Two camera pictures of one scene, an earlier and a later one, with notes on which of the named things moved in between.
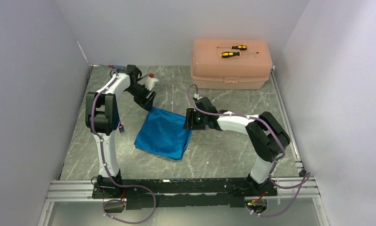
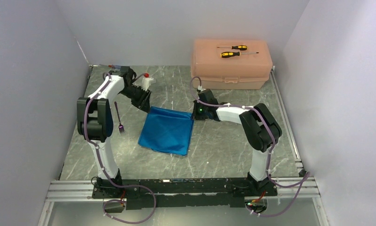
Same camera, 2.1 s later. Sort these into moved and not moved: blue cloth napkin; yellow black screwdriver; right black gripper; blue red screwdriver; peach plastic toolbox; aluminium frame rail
Moved: right black gripper; blue cloth napkin
Not moved: peach plastic toolbox; yellow black screwdriver; blue red screwdriver; aluminium frame rail
